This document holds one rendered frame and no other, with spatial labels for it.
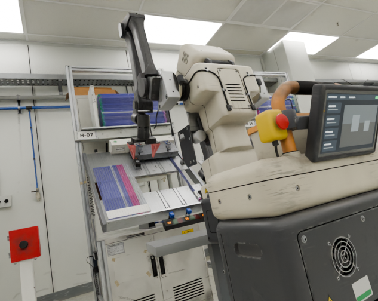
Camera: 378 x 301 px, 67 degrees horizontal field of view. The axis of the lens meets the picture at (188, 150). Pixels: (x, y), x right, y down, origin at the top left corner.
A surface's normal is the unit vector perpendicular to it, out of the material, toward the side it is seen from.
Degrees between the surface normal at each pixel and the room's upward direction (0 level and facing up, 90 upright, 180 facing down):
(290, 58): 90
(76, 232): 90
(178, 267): 90
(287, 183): 90
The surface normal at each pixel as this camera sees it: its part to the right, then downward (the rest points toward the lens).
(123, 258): 0.41, -0.24
